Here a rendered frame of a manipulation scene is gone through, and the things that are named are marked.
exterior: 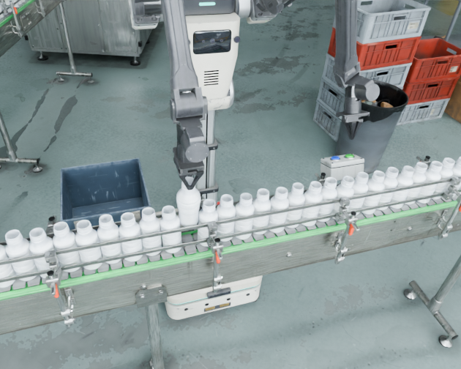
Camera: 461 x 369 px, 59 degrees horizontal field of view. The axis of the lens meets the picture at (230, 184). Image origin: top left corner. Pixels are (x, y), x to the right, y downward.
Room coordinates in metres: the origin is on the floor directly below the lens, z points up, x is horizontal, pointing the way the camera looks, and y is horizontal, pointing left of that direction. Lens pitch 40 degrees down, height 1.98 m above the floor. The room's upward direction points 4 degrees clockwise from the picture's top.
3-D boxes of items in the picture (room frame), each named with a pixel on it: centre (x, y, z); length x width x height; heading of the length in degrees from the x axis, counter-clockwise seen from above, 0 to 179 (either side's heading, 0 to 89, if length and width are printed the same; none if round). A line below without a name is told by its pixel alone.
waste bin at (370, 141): (2.80, -1.03, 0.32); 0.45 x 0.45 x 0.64
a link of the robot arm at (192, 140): (0.84, 0.10, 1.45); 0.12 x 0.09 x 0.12; 20
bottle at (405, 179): (1.14, -0.61, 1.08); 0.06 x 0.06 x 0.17
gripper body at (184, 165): (0.88, 0.12, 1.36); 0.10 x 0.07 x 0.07; 20
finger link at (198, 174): (0.87, 0.12, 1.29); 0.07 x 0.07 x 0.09; 20
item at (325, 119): (3.40, -1.09, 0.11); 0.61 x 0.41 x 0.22; 116
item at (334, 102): (3.40, -1.09, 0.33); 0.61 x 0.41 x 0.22; 116
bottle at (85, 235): (0.77, 0.39, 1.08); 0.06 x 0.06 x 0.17
